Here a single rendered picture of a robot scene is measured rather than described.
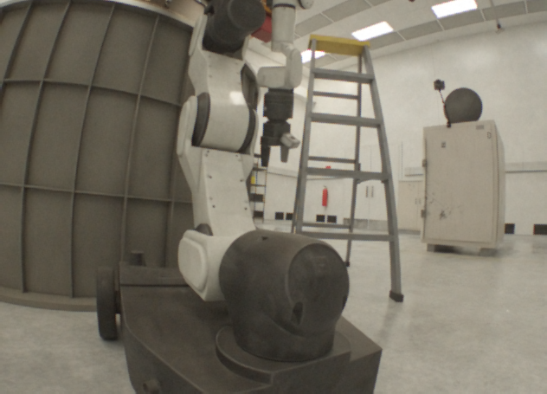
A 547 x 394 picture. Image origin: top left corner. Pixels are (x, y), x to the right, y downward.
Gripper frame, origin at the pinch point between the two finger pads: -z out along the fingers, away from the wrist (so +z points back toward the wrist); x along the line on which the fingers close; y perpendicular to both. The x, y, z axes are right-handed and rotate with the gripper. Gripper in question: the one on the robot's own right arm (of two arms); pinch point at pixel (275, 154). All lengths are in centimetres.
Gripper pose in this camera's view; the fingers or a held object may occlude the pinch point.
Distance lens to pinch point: 88.8
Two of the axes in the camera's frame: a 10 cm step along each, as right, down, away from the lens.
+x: 5.4, -1.9, 8.2
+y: -8.4, -1.9, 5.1
